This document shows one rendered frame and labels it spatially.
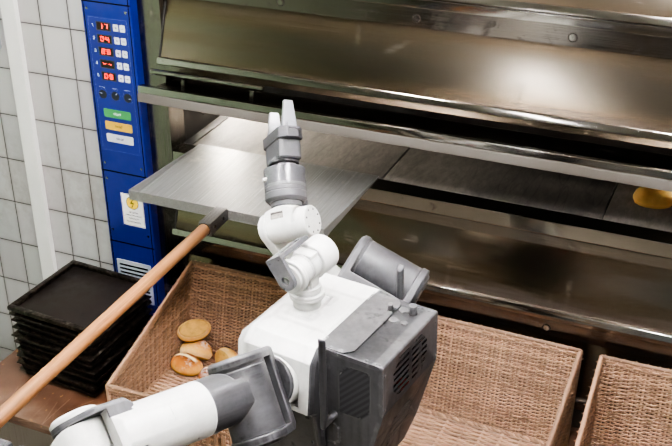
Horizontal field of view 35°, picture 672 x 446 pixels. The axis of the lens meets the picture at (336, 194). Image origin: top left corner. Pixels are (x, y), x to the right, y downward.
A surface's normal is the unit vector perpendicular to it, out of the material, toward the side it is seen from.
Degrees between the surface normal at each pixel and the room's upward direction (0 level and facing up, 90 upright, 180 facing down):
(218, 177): 1
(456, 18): 90
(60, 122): 90
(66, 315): 0
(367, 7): 90
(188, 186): 1
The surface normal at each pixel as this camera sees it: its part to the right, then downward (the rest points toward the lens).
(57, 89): -0.40, 0.42
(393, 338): -0.02, -0.89
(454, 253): -0.38, 0.09
